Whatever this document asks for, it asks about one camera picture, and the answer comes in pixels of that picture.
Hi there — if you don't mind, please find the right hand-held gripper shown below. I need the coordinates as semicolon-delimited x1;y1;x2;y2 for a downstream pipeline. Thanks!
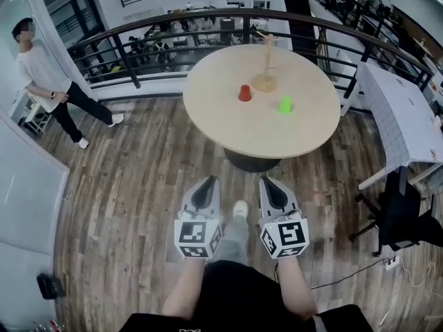
258;176;310;261

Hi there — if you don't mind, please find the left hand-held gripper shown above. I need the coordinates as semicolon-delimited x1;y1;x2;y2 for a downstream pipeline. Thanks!
174;176;224;260

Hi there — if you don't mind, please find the green cup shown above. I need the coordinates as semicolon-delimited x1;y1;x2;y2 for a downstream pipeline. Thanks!
277;95;295;115

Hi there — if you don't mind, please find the wooden mug tree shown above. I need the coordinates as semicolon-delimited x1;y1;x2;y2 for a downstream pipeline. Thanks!
249;29;279;93

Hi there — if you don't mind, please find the person's right forearm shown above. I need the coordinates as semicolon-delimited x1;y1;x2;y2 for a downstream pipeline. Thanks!
275;253;319;320

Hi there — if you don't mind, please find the person's left forearm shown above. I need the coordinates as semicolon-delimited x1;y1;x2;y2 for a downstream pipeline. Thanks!
161;254;209;318

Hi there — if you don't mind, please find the person's white shoe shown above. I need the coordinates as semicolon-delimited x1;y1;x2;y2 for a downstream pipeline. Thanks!
232;199;250;221

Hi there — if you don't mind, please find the black round table base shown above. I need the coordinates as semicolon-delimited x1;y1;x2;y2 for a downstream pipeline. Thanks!
224;146;282;174

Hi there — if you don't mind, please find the person's gray trouser leg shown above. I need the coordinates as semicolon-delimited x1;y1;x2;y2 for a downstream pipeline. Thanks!
208;214;250;266

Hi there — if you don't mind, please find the person's black shirt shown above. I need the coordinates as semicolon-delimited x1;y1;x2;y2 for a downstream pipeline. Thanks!
118;259;375;332

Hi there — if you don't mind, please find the black office chair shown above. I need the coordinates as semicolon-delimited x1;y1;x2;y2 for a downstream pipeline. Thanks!
349;170;443;258

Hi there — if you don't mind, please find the table with white grid cloth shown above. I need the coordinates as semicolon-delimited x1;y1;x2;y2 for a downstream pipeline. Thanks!
355;62;443;191

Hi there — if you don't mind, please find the white partition panel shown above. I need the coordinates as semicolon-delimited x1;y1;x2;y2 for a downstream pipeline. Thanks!
0;111;71;256

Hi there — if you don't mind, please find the black box on floor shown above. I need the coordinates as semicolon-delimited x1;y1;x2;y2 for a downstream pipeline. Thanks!
35;272;67;301

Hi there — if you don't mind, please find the black metal railing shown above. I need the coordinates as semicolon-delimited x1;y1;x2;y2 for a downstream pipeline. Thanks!
66;8;434;100

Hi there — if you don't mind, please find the white side table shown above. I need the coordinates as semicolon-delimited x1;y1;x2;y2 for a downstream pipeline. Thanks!
8;90;53;135

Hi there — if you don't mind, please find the black floor cable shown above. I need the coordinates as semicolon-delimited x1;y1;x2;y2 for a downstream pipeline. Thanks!
309;257;391;291

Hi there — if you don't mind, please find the white cable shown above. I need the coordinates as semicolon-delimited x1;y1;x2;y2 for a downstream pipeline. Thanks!
397;257;443;302

